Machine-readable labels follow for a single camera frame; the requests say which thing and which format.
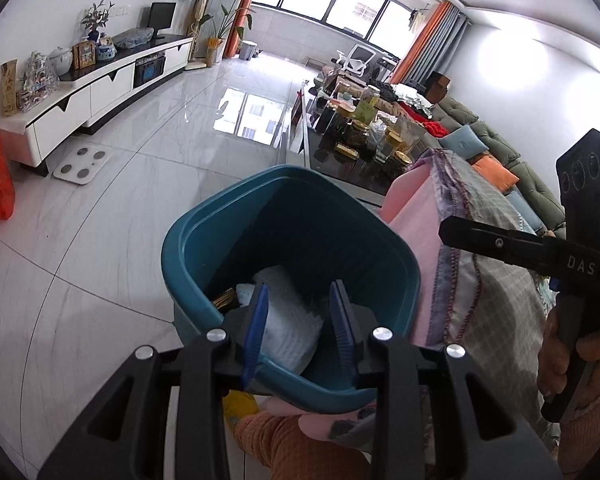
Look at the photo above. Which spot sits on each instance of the white office chair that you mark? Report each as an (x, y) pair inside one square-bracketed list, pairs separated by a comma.
[(356, 57)]

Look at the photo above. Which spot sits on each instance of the black glass-front appliance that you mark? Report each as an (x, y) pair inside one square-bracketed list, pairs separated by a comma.
[(150, 70)]

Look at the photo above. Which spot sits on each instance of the small white floor bin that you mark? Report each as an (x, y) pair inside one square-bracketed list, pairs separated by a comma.
[(248, 50)]

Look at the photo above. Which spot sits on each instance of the white ceramic jar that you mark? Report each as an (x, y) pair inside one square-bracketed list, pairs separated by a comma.
[(60, 62)]

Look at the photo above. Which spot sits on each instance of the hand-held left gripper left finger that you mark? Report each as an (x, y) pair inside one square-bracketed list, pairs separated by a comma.
[(254, 340)]

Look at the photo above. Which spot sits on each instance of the person's right forearm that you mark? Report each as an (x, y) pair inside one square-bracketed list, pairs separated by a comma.
[(595, 425)]

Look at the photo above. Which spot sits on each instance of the grey curtain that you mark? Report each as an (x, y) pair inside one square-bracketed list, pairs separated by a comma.
[(445, 52)]

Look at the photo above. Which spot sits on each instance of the black monitor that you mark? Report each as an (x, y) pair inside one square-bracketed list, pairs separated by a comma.
[(161, 19)]

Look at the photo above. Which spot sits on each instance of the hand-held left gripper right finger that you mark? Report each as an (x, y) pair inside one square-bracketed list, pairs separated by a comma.
[(342, 335)]

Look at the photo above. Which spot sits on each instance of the gold striped wrapper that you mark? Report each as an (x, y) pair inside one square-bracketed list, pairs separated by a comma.
[(224, 301)]

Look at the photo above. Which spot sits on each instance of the blue cushion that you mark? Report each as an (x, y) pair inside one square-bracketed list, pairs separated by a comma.
[(462, 142), (522, 210)]

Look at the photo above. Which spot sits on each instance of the red cloth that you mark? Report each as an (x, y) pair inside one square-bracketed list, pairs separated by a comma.
[(430, 125)]

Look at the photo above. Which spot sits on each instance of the yellow plastic item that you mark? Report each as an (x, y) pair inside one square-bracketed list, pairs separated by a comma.
[(240, 405)]

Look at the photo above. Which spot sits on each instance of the person's right hand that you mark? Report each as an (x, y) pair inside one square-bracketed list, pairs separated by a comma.
[(547, 355)]

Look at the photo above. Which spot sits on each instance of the small plant in vase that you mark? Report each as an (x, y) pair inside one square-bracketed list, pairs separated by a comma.
[(97, 20)]

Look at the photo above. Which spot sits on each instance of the blue patterned platter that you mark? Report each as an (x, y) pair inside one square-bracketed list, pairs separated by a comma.
[(132, 38)]

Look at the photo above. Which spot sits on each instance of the blue white ceramic bowl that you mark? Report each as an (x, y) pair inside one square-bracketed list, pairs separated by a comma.
[(106, 51)]

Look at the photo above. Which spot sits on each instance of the white black TV cabinet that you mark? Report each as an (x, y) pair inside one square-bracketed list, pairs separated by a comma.
[(110, 85)]

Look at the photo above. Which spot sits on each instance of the brown tall packet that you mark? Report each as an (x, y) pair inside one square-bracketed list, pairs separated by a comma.
[(8, 90)]

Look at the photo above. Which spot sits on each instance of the teal trash bin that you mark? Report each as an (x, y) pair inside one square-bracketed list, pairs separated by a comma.
[(300, 220)]

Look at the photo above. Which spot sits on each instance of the gold picture frame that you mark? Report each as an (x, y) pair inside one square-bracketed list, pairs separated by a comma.
[(84, 55)]

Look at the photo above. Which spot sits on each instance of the orange curtain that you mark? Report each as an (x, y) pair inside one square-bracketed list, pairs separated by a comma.
[(245, 0), (420, 45)]

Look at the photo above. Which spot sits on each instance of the tall leafy plant yellow vase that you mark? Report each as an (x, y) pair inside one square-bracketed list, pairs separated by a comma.
[(215, 49)]

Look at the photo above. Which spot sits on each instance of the black coffee table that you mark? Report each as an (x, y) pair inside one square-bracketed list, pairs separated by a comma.
[(325, 155)]

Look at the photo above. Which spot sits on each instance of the green brown sofa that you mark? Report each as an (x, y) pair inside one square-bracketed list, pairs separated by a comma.
[(500, 145)]

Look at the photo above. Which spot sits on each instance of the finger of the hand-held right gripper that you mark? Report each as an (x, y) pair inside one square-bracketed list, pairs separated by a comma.
[(495, 242)]

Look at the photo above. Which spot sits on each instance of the clear bag of items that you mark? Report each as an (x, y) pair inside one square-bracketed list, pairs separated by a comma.
[(37, 82)]

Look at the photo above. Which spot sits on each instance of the brown wooden box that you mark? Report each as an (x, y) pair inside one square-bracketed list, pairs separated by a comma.
[(437, 87)]

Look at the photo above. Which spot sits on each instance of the person's orange knit garment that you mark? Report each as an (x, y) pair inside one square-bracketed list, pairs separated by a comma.
[(280, 447)]

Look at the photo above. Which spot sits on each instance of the orange cushion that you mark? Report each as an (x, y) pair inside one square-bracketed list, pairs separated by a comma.
[(495, 172)]

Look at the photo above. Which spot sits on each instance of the dark clothes pile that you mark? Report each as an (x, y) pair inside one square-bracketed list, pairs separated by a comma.
[(387, 91)]

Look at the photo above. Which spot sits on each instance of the group of glass jars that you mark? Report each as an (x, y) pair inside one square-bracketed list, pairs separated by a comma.
[(370, 130)]

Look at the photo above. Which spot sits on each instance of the grey checked tablecloth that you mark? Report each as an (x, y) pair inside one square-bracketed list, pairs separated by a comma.
[(500, 300)]

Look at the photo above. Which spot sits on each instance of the white bathroom scale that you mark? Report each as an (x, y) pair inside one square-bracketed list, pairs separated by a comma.
[(82, 162)]

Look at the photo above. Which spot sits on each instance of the pink cloth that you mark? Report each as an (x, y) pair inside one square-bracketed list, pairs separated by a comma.
[(420, 240)]

